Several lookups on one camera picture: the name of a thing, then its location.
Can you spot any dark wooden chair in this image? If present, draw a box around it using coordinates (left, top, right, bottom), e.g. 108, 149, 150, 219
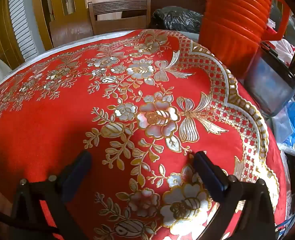
88, 0, 152, 36

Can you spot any clear container with black lid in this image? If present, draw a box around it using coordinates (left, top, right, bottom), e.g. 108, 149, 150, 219
243, 42, 295, 116

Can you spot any black plastic bag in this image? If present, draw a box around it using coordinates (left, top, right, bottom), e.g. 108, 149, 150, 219
150, 6, 203, 33

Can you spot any orange ribbed plastic jug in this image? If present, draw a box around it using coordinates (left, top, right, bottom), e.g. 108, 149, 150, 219
199, 0, 291, 79

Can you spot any white louvered door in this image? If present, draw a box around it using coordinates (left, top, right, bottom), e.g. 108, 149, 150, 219
9, 0, 38, 62

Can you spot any red floral tablecloth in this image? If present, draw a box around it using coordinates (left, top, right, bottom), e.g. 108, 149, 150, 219
0, 30, 286, 239

